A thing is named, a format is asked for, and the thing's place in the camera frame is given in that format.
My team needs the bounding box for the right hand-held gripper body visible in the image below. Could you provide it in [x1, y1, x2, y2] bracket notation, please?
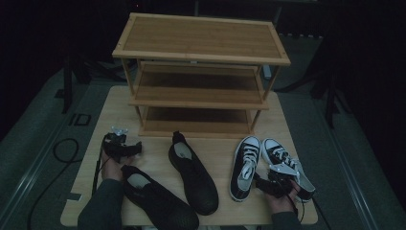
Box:
[267, 164, 301, 198]

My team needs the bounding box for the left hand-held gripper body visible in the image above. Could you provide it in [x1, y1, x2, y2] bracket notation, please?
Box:
[102, 126, 130, 163]

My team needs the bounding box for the black white canvas sneaker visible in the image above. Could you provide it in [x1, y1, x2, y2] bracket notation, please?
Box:
[260, 137, 317, 203]
[229, 135, 262, 203]

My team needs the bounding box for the black mesh slip-on shoe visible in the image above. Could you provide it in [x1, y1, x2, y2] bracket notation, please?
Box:
[168, 130, 220, 217]
[120, 164, 200, 230]

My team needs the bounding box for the wooden three-tier shoe rack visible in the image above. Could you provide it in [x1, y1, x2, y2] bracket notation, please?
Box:
[112, 11, 292, 140]

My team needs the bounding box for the person's right hand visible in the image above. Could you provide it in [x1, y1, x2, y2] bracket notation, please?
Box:
[266, 181, 302, 215]

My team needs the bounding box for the person's left hand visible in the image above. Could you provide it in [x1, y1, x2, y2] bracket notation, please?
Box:
[101, 156, 133, 181]

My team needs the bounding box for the dark metal stand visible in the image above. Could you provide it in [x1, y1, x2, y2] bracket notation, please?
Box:
[277, 63, 352, 128]
[61, 54, 94, 114]

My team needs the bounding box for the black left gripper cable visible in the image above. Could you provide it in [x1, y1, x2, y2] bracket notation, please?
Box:
[91, 140, 107, 196]

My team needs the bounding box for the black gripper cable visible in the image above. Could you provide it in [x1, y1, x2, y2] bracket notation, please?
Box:
[286, 188, 333, 230]
[91, 140, 107, 196]

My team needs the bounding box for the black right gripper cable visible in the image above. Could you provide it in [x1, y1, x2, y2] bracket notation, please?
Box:
[286, 188, 333, 230]

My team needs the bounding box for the black cable on floor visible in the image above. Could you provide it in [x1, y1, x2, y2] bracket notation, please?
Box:
[27, 137, 80, 230]

